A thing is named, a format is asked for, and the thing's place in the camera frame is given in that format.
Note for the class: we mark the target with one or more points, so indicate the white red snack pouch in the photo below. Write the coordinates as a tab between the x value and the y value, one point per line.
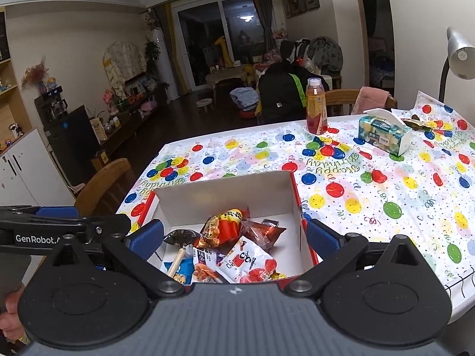
246	262

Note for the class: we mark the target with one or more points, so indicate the white cabinet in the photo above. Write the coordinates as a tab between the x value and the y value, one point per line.
30	177

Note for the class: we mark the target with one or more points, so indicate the dark tv console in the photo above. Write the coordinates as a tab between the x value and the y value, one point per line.
73	139

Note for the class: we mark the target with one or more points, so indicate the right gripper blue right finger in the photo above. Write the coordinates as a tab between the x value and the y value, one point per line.
323	240

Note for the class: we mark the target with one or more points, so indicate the balloon birthday tablecloth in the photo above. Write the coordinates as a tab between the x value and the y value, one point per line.
426	194

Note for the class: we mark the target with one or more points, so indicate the brown foil snack bag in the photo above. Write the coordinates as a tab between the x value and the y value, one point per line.
263	234

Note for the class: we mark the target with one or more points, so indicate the white spicy strip packet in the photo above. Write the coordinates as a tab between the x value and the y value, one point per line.
205	262

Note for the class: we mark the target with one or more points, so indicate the white standing air conditioner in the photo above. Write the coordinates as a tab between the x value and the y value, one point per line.
164	65

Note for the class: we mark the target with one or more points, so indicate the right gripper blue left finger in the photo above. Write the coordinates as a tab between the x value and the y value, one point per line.
146	240

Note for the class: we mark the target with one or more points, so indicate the yellow gold snack packet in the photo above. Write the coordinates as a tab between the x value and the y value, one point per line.
277	276

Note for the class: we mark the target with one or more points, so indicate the wooden chair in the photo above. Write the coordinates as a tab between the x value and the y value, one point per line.
105	191
342	97

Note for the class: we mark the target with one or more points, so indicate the wooden chair far side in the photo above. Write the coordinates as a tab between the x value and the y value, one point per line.
342	97

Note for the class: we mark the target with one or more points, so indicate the white cardboard box red trim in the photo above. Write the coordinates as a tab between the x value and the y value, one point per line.
269	195

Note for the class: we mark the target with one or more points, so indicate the grey desk lamp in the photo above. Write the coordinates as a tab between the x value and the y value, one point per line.
460	60

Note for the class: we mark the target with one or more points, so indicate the pink cloth on chair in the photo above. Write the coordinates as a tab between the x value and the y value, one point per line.
370	98

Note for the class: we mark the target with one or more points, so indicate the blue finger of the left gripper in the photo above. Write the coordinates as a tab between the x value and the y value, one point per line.
58	212

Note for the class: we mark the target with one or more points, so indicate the black jacket green stripe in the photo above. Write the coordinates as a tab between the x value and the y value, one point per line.
279	89

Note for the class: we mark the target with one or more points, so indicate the person's left hand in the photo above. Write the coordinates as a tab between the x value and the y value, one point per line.
10	324

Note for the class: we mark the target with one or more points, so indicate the orange juice bottle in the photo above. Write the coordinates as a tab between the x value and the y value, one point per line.
317	121

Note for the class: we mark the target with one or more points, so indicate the red yellow snack bag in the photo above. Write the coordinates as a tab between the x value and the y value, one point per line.
222	229

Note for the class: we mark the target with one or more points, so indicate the wrappers at table corner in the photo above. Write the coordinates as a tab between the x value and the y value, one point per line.
416	124

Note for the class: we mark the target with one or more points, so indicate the blue cookie packet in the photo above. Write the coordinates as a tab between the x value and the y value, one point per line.
184	272

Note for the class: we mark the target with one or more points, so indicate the round coffee table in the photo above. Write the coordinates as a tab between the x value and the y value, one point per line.
216	77

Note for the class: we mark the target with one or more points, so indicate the green tissue pack in holder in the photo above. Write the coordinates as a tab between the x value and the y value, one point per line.
382	129

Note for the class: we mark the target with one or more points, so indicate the wooden chair near left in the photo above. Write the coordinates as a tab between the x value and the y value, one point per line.
105	191

